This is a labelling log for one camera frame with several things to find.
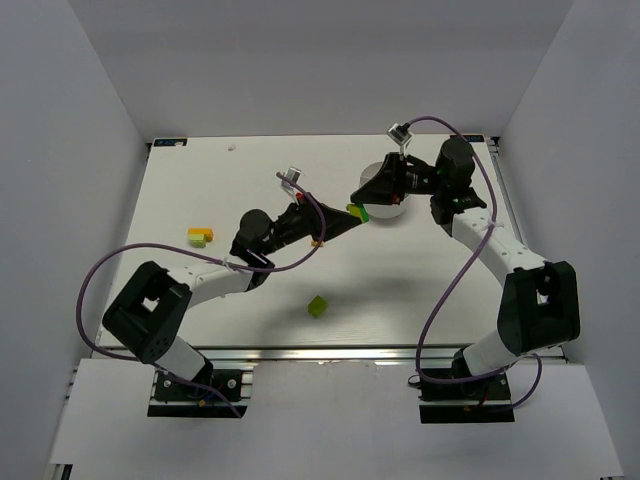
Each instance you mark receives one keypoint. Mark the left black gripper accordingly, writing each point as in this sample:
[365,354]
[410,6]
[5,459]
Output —
[307,219]

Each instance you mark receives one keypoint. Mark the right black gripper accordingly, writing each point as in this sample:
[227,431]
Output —
[396,178]

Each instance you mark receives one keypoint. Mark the lime green lego block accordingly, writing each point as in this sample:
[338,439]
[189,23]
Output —
[317,306]

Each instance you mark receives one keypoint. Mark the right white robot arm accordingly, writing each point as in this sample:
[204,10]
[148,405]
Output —
[539,305]

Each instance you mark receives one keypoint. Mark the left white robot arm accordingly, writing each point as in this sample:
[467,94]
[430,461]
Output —
[147,313]

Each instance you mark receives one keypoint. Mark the white round divided container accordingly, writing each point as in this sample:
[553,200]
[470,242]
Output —
[382,210]

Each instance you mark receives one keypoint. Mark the right blue corner sticker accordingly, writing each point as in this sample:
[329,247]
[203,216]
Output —
[475,138]

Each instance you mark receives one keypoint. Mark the blue corner sticker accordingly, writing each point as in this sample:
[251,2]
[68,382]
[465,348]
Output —
[475,138]
[171,142]

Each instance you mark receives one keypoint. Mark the yellow and green lego stack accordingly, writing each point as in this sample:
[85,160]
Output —
[200,237]

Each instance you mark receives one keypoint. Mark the left blue corner sticker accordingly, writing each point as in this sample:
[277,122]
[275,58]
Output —
[171,142]

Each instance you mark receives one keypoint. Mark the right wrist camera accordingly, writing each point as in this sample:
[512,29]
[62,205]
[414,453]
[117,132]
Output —
[401,135]

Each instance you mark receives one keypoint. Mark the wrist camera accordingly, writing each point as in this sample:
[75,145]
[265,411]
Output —
[289,178]
[401,135]

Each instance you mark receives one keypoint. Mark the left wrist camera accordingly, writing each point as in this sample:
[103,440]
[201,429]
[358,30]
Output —
[289,178]

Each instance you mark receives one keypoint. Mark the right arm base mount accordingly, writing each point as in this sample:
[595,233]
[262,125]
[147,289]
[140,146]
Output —
[487,401]

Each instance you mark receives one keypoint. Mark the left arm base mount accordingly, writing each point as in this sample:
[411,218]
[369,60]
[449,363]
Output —
[222,394]

